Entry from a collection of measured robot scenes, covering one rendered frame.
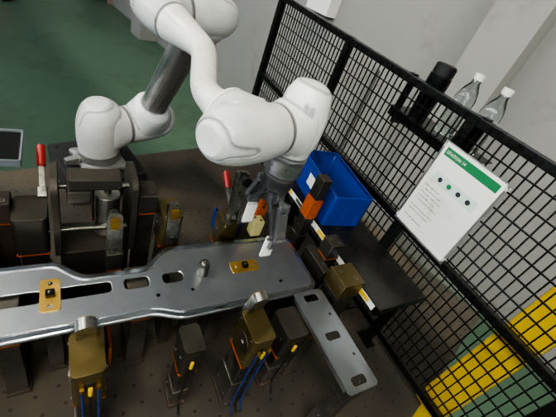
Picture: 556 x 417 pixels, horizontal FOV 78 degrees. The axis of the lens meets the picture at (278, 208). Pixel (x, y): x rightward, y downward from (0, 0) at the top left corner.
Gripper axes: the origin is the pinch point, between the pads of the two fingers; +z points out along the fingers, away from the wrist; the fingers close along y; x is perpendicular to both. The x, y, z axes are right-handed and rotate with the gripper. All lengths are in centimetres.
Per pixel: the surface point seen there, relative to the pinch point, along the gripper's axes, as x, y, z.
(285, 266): 13.2, 2.0, 13.5
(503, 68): 188, -75, -46
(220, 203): 20, -62, 43
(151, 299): -26.3, 5.7, 13.3
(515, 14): 185, -87, -72
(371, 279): 38.0, 14.2, 10.6
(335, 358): 12.8, 32.0, 13.5
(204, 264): -12.7, 0.8, 8.9
